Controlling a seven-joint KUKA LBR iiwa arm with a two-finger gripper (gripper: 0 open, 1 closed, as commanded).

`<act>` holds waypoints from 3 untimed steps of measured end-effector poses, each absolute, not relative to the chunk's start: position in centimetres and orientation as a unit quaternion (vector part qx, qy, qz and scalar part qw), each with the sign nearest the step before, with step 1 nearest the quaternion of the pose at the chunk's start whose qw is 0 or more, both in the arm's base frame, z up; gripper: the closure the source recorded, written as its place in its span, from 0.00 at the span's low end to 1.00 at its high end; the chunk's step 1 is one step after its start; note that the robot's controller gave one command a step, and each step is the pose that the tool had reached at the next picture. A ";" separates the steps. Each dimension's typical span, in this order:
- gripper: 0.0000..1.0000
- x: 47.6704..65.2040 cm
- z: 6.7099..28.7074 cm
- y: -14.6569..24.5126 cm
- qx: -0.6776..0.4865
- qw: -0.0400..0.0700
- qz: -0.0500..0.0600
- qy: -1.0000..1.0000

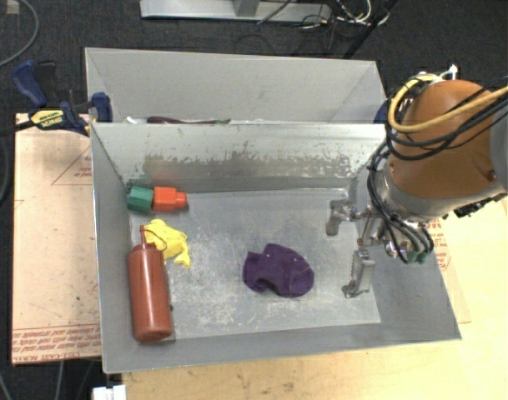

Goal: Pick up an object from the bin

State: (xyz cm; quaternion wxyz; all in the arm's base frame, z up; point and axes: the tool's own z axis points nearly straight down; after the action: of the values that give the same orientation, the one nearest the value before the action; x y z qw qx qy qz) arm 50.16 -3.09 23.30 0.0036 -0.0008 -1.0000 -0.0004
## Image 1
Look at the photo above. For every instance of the grey metal bin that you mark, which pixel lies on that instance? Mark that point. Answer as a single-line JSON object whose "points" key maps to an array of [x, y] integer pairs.
{"points": [[237, 315]]}

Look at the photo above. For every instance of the yellow cloth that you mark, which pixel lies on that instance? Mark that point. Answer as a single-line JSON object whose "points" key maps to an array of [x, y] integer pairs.
{"points": [[170, 240]]}

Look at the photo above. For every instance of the red-brown squeeze bottle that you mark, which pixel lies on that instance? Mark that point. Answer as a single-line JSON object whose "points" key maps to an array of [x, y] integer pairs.
{"points": [[150, 290]]}

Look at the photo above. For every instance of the green toy block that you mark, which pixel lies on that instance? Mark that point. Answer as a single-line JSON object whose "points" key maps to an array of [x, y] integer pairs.
{"points": [[139, 199]]}

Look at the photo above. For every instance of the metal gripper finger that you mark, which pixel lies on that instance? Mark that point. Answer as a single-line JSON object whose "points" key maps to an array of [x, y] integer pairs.
{"points": [[360, 275], [339, 215]]}

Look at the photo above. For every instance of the orange toy block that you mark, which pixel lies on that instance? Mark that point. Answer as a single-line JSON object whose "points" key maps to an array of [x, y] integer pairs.
{"points": [[167, 199]]}

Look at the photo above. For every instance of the brown cardboard board red print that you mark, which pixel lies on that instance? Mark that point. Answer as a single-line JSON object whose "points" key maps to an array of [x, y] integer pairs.
{"points": [[53, 244]]}

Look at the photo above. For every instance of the purple cloth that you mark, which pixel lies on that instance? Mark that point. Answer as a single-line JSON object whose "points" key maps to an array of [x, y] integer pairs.
{"points": [[280, 271]]}

